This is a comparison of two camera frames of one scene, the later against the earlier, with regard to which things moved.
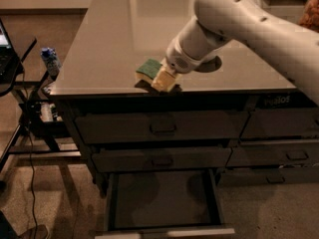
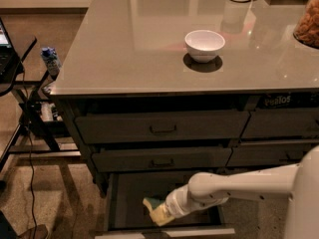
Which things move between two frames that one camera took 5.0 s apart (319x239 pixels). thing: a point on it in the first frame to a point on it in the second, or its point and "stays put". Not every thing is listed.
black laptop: [9, 61] stays put
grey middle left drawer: [160, 159] stays put
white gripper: [176, 61] to [174, 203]
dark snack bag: [291, 100] stays put
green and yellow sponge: [148, 70] to [153, 202]
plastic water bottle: [52, 61] stays put
